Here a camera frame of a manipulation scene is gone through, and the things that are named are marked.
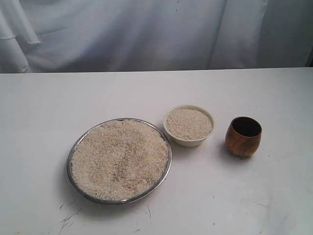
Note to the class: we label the brown wooden cup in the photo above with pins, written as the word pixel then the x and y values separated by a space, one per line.
pixel 243 136

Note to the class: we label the rice in cream bowl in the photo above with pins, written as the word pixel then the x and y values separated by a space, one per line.
pixel 189 124

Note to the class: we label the small cream bowl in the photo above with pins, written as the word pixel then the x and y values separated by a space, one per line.
pixel 186 143

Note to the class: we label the beige grain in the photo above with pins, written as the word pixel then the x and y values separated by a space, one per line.
pixel 119 161

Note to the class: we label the large metal rice plate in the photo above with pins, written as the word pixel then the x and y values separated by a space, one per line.
pixel 73 156

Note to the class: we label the white backdrop curtain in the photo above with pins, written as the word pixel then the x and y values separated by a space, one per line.
pixel 153 35

